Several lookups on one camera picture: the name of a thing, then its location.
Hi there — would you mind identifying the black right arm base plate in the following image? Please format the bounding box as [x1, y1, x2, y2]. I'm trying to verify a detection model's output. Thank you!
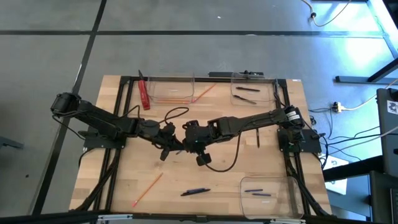
[277, 127, 323, 154]

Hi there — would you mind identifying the red stapler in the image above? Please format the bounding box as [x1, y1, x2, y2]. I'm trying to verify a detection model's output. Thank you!
[137, 70, 151, 111]

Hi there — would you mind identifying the black floor beam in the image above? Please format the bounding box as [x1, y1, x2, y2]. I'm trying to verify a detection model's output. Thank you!
[322, 154, 384, 183]

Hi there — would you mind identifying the black overhead rig beam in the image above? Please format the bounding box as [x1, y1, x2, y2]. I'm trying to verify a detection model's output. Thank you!
[0, 211, 398, 224]

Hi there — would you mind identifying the white power strip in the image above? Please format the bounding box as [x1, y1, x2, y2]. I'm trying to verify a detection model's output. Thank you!
[331, 101, 346, 113]

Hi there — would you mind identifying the black aluminium table frame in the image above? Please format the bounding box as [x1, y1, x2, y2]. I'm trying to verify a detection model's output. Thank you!
[73, 75, 332, 218]

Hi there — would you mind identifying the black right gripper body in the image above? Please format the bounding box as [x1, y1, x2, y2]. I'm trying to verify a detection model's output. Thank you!
[183, 119, 218, 152]

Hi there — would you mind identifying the clear plastic bin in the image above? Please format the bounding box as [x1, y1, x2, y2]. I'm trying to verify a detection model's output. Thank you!
[239, 176, 305, 220]
[230, 72, 277, 107]
[146, 74, 196, 105]

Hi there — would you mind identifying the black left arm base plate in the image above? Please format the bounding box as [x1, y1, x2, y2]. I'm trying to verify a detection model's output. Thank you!
[78, 124, 129, 149]

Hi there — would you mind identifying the dark equipment box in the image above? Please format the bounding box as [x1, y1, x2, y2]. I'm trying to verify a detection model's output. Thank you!
[369, 170, 398, 224]

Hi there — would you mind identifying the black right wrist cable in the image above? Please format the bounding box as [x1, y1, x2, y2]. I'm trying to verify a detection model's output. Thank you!
[203, 130, 242, 173]

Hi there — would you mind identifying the black desk frame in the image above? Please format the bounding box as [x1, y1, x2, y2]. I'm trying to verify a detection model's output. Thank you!
[335, 0, 398, 84]

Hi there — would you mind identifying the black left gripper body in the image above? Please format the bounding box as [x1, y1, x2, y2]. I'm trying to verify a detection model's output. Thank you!
[136, 119, 175, 147]

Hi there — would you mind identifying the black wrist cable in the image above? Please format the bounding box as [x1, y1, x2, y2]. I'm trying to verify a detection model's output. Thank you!
[164, 107, 190, 125]
[203, 130, 242, 173]

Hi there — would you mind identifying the white paper sheet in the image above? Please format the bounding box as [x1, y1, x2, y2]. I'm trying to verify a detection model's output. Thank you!
[325, 155, 348, 195]

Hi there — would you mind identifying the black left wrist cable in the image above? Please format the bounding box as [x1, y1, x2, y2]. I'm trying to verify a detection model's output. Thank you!
[164, 107, 190, 125]

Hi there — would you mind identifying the grey equipment case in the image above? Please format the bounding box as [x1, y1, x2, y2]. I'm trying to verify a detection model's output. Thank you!
[376, 88, 398, 177]

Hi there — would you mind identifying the white power cable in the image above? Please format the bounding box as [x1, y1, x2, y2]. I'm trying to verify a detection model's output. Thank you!
[300, 0, 354, 28]

